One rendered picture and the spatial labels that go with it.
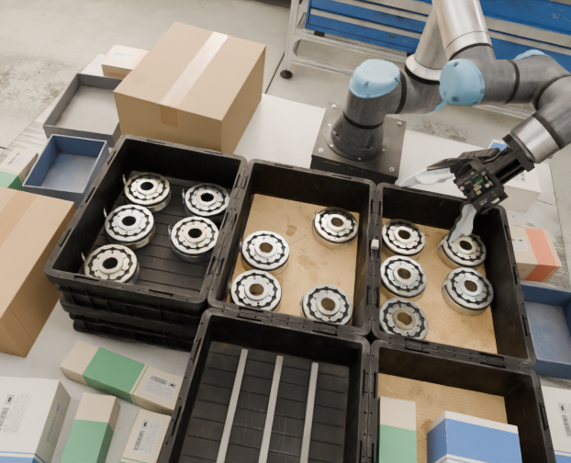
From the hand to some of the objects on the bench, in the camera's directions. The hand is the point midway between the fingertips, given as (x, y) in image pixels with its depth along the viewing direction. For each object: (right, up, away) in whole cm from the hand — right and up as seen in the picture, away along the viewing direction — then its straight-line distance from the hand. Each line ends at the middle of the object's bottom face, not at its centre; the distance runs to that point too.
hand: (422, 213), depth 91 cm
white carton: (+41, +11, +57) cm, 71 cm away
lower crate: (-55, -13, +24) cm, 61 cm away
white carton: (-75, -43, -4) cm, 87 cm away
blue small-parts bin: (+36, -29, +24) cm, 52 cm away
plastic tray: (-85, +33, +56) cm, 107 cm away
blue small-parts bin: (-84, +10, +38) cm, 93 cm away
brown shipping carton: (-88, -16, +17) cm, 91 cm away
